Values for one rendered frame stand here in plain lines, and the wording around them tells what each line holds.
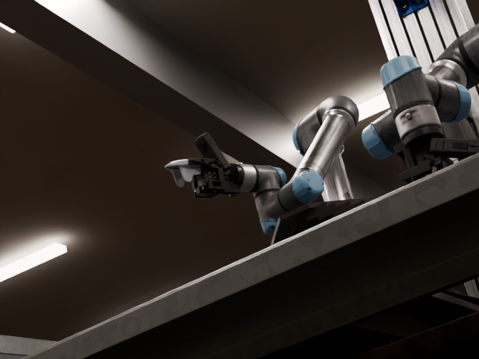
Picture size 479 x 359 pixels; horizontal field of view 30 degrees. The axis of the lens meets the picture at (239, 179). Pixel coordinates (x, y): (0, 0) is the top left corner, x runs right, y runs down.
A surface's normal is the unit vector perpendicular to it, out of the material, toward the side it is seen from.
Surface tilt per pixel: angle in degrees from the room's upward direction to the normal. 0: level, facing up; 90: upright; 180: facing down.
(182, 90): 90
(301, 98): 180
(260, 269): 90
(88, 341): 90
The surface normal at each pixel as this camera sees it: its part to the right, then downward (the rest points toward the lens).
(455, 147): -0.58, -0.22
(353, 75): 0.21, 0.89
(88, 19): 0.85, -0.38
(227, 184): 0.58, -0.35
